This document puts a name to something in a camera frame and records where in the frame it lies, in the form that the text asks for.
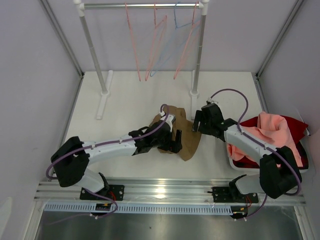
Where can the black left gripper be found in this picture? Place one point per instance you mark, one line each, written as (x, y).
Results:
(177, 145)

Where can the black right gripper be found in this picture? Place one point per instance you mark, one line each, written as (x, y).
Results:
(199, 116)

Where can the tan brown skirt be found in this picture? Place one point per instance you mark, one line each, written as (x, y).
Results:
(190, 140)

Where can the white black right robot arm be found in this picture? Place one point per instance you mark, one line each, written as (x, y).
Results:
(278, 171)

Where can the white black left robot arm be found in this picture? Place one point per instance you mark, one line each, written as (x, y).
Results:
(71, 161)

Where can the pink garment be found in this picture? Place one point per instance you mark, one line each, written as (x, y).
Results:
(277, 130)

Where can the red garment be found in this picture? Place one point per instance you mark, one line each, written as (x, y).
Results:
(295, 127)

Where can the white laundry basket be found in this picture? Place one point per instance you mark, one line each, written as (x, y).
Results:
(300, 167)

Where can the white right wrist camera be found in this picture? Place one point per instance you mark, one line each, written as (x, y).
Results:
(211, 101)

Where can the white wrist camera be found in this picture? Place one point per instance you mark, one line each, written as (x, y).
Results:
(211, 101)
(168, 118)

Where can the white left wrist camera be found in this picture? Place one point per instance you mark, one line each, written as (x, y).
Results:
(168, 118)

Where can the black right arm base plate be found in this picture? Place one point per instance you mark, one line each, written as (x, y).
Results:
(225, 194)

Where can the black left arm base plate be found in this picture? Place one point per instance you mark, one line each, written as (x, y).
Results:
(115, 192)

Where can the blue wire hanger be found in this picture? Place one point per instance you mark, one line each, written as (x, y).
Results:
(172, 49)

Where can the pink wire hanger rightmost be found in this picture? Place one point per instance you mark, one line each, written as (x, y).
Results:
(193, 33)

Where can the pink wire hanger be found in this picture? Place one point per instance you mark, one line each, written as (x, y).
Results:
(133, 42)
(193, 33)
(158, 35)

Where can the pink wire hanger leftmost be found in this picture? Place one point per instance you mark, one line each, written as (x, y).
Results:
(133, 42)

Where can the grey slotted cable duct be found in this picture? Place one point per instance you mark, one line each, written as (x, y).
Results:
(126, 208)

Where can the aluminium mounting rail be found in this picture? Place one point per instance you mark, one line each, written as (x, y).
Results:
(141, 191)

